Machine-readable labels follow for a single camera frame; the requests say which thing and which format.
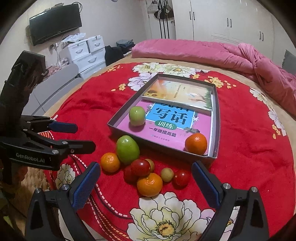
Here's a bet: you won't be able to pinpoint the orange tangerine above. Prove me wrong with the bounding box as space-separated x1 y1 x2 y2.
100 152 120 173
185 133 208 155
137 173 163 197

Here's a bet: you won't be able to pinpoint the green fruit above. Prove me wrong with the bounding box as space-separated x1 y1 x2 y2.
129 106 146 126
116 135 140 165

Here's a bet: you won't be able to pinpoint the dark red tomato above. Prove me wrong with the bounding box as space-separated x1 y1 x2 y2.
123 166 138 184

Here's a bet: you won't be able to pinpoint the large red tomato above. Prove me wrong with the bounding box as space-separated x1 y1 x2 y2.
130 159 151 177

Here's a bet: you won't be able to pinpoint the yellow-green small fruit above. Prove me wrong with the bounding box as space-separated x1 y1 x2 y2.
145 159 155 173
161 168 174 182

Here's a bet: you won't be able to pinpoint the left hand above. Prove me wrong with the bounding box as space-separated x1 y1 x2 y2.
1 162 28 195

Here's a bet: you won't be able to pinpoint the grey bench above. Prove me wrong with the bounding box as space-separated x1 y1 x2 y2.
23 64 83 115

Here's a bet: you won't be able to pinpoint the grey cardboard tray box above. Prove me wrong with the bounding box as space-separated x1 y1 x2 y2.
108 74 220 165

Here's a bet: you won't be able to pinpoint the red floral blanket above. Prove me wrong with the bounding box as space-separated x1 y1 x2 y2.
39 61 296 241

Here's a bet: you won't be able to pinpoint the white drawer cabinet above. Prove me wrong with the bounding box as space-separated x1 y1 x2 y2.
59 35 106 80

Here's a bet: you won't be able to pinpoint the black clothes pile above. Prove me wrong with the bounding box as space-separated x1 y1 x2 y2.
105 46 124 66

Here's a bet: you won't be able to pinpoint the pink chinese workbook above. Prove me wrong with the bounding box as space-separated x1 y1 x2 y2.
117 100 211 151

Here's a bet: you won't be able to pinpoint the sunflower cover book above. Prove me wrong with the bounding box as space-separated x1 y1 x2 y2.
142 79 212 111

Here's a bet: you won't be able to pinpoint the grey padded headboard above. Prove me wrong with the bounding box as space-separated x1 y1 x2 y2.
282 50 296 75

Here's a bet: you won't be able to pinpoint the pink quilt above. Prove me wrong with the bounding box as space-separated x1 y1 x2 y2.
132 39 295 117

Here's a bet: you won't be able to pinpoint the hanging bags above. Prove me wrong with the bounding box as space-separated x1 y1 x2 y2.
145 1 176 39

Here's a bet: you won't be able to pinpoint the white wardrobe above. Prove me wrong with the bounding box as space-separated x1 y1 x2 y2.
172 0 274 58

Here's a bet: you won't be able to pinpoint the black wall television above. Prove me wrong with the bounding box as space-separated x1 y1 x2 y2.
29 3 82 46

